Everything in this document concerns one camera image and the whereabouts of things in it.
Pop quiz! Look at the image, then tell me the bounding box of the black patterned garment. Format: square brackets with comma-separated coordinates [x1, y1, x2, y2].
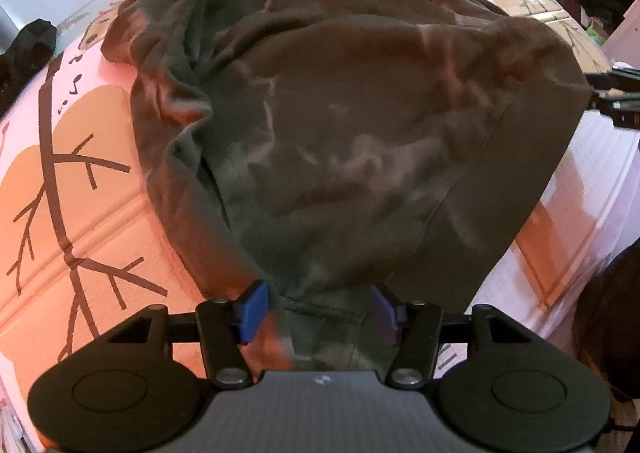
[0, 19, 58, 106]

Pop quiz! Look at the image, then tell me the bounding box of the printed play mat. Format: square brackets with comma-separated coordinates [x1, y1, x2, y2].
[0, 0, 640, 439]

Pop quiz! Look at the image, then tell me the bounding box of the dark cloth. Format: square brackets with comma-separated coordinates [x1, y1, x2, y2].
[572, 240, 640, 401]

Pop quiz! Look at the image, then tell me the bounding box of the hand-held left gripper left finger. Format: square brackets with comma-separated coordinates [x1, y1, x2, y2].
[60, 280, 271, 390]

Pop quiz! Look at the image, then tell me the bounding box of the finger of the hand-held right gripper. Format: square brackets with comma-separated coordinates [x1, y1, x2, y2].
[584, 63, 640, 130]

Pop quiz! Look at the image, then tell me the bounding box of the green tie-dye hoodie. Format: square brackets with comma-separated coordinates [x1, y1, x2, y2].
[100, 0, 593, 374]

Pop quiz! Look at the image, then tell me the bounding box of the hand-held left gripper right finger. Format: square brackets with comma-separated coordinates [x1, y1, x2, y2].
[370, 284, 566, 390]

